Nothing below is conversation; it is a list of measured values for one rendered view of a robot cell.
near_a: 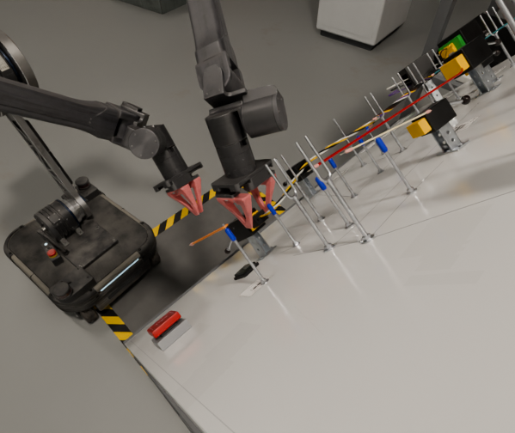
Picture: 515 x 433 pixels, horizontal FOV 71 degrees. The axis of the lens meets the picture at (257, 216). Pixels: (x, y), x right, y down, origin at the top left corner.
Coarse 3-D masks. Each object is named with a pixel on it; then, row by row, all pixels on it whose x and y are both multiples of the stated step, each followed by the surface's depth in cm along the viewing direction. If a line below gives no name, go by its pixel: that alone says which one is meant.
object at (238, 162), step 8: (232, 144) 58; (248, 144) 60; (224, 152) 58; (232, 152) 58; (240, 152) 59; (248, 152) 60; (224, 160) 59; (232, 160) 59; (240, 160) 59; (248, 160) 60; (256, 160) 66; (264, 160) 64; (224, 168) 61; (232, 168) 60; (240, 168) 59; (248, 168) 60; (256, 168) 61; (224, 176) 63; (232, 176) 60; (240, 176) 60; (248, 176) 59; (216, 184) 61; (224, 184) 59; (232, 184) 58; (240, 184) 58
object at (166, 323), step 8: (168, 312) 61; (176, 312) 57; (160, 320) 58; (168, 320) 56; (176, 320) 56; (152, 328) 57; (160, 328) 55; (168, 328) 57; (152, 336) 56; (160, 336) 58
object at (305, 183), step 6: (300, 162) 97; (294, 168) 96; (306, 168) 99; (288, 174) 100; (300, 174) 96; (306, 174) 97; (300, 180) 97; (306, 180) 101; (306, 186) 99; (312, 186) 100; (306, 192) 101; (312, 192) 102
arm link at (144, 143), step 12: (132, 108) 73; (144, 120) 74; (132, 132) 66; (144, 132) 66; (156, 132) 68; (120, 144) 74; (132, 144) 67; (144, 144) 67; (156, 144) 67; (144, 156) 67
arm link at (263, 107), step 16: (208, 80) 57; (208, 96) 57; (224, 96) 57; (240, 96) 57; (256, 96) 56; (272, 96) 54; (256, 112) 54; (272, 112) 54; (256, 128) 55; (272, 128) 55
